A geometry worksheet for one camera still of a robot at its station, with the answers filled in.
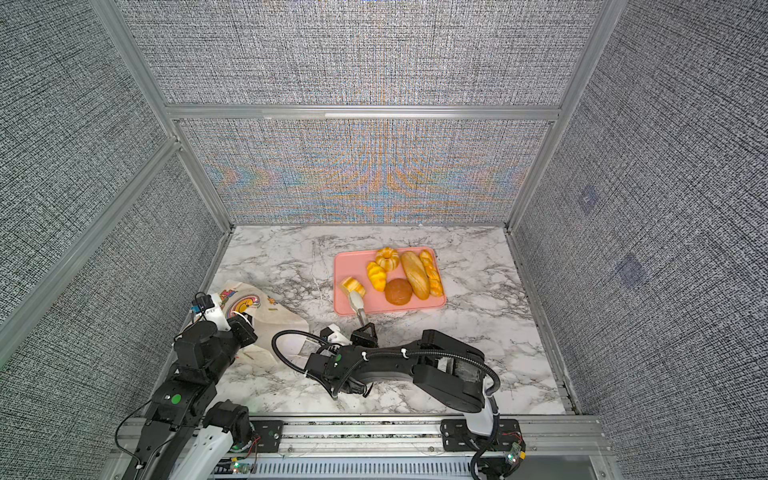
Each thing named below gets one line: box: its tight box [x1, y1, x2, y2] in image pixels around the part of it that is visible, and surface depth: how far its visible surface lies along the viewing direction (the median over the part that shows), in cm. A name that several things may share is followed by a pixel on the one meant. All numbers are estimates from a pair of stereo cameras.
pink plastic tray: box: [334, 250, 446, 315], surface depth 101 cm
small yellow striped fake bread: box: [341, 276, 366, 297], surface depth 96 cm
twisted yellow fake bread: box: [419, 249, 444, 297], surface depth 104 cm
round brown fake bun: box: [384, 278, 413, 306], surface depth 99 cm
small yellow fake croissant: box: [367, 261, 387, 292], surface depth 103 cm
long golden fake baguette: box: [401, 250, 430, 301], surface depth 102 cm
